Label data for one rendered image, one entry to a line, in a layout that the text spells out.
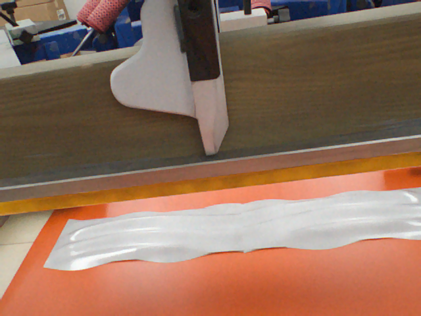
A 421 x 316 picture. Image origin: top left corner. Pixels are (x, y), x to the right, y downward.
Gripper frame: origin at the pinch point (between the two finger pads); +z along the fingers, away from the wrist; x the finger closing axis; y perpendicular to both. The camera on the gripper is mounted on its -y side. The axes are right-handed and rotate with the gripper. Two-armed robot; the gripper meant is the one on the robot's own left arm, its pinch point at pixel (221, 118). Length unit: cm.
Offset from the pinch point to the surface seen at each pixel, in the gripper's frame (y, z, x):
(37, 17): 187, 36, -377
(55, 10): 173, 33, -391
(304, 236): -5.4, 13.1, -3.6
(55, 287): 15.6, 13.7, -0.4
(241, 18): -2.5, 1.6, -40.5
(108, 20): 27, 4, -73
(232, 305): 0.8, 13.7, 2.7
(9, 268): 21.1, 13.7, -3.2
